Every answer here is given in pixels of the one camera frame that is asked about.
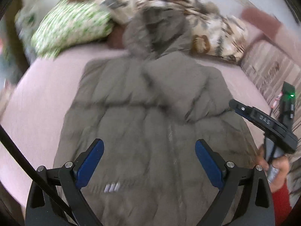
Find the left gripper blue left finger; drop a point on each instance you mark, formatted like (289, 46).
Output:
(77, 176)

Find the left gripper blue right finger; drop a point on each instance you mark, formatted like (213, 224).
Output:
(224, 178)

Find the olive quilted hooded coat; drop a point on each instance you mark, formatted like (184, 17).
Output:
(150, 107)

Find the person's right hand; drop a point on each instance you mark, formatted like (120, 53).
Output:
(281, 164)

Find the striped floral sofa cushion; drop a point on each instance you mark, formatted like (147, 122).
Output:
(268, 68)

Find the brown pink headboard cushion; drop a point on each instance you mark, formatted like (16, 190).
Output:
(287, 40)

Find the beige leaf print blanket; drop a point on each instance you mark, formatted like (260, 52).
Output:
(188, 21)

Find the green white patterned pillow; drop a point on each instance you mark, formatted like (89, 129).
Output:
(69, 24)

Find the blue floral pillow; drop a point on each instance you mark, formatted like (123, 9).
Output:
(26, 23)

